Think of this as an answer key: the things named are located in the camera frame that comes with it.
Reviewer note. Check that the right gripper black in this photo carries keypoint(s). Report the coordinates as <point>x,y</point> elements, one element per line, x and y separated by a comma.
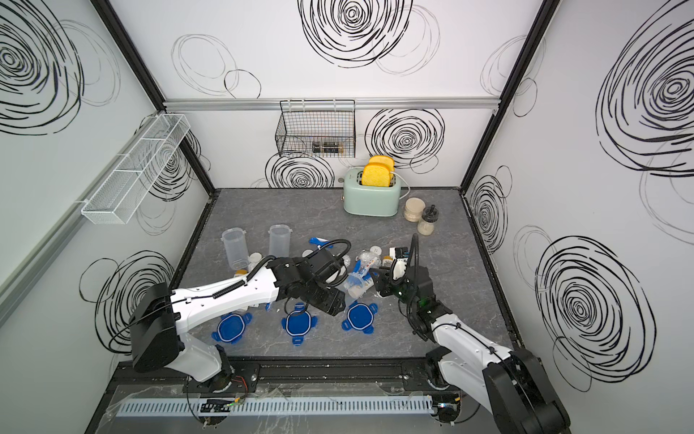
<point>386,280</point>

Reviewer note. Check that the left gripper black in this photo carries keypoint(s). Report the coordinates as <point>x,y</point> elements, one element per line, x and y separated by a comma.
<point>335,302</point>

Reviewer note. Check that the clear container blue lid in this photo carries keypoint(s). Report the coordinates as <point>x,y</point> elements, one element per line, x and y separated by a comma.
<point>279,240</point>
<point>360,279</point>

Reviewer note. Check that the clear plastic container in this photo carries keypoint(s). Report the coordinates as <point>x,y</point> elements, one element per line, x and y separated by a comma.
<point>236,249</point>

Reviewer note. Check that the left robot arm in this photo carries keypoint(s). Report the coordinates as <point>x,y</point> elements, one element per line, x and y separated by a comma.
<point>161,325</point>

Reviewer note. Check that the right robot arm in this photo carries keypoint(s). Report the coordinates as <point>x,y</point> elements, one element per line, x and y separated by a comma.
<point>510,384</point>

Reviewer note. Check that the small bottle black cap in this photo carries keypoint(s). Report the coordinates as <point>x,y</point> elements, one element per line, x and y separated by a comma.
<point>427,222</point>

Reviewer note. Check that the beige round jar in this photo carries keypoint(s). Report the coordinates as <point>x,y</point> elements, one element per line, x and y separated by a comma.
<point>414,209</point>

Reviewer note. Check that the mint green toaster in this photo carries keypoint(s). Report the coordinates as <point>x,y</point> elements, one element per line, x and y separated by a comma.
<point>372,201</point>

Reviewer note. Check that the yellow sponge toast front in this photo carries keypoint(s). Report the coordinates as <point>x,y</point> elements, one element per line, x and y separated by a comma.
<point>376,175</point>

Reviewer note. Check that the yellow sponge toast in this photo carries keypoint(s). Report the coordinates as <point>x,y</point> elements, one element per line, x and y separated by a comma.
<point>383,160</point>
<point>376,175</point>

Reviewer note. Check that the yellow sponge toast back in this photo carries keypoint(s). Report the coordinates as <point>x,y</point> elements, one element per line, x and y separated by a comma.
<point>383,160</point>

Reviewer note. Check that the black wire wall basket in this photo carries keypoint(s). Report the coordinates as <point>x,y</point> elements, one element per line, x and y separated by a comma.
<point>317,128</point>

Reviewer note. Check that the white slotted cable duct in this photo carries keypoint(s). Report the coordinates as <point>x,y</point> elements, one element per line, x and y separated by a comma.
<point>278,406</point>

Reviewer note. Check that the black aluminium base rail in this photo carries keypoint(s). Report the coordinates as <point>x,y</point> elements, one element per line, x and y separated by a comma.
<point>411,373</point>

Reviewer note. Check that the white mesh wall shelf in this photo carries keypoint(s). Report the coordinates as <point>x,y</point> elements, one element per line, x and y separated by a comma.
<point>152,166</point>

